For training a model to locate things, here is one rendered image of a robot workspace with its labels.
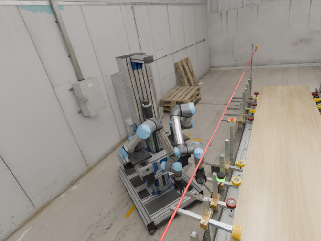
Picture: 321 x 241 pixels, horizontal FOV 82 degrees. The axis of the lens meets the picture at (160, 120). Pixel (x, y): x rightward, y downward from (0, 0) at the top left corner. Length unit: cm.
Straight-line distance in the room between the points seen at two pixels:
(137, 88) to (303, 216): 170
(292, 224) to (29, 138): 317
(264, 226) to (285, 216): 18
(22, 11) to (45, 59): 63
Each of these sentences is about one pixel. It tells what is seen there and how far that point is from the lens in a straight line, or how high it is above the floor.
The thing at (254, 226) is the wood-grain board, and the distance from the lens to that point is 160.
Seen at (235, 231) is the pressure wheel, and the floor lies 98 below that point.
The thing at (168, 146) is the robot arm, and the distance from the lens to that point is 168.
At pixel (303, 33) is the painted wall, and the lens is 913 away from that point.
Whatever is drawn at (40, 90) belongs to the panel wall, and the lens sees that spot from 330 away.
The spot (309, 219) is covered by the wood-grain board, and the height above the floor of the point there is 90.
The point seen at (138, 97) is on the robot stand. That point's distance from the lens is 197.
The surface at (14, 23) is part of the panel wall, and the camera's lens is 330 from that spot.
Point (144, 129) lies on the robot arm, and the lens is 149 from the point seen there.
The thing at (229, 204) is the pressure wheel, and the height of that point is 91.
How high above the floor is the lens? 221
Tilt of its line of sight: 26 degrees down
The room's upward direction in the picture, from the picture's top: 11 degrees counter-clockwise
